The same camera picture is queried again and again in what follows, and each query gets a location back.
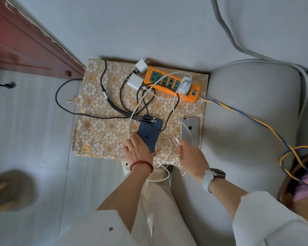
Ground person's right hand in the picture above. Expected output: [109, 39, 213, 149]
[178, 140, 210, 183]

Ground person's left hand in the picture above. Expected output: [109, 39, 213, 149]
[123, 133, 155, 166]

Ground dark blue smartphone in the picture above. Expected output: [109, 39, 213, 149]
[137, 115, 163, 153]

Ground silver smartphone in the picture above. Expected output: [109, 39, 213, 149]
[180, 116, 200, 148]

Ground person's right forearm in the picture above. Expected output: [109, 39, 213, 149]
[209, 177, 248, 220]

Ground person's left forearm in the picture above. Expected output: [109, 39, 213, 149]
[96, 163, 154, 232]

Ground gold floral tablecloth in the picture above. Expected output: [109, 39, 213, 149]
[67, 58, 209, 167]

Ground smartwatch with white band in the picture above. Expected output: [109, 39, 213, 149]
[202, 168, 226, 194]

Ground white charger adapter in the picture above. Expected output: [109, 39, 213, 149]
[178, 77, 193, 95]
[126, 74, 144, 90]
[133, 59, 150, 74]

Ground white trousers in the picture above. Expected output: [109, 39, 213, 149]
[133, 165, 198, 246]

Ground orange power strip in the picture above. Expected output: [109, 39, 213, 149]
[144, 66, 201, 103]

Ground grey sofa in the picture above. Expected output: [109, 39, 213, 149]
[171, 0, 308, 246]

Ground white long-sleeved top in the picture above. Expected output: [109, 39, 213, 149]
[55, 191, 308, 246]

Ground brown wicker basket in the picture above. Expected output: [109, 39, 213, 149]
[278, 151, 308, 223]

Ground pink cloth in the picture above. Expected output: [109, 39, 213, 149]
[296, 174, 308, 196]

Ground red wooden door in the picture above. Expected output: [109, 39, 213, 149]
[0, 0, 86, 80]

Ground red bead bracelet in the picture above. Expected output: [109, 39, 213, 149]
[130, 160, 154, 174]

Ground white charging cable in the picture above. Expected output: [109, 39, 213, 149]
[128, 71, 193, 183]

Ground black braided charging cable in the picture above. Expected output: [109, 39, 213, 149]
[119, 83, 180, 133]
[55, 60, 157, 125]

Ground blue and yellow power cord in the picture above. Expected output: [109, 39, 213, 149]
[199, 96, 308, 192]

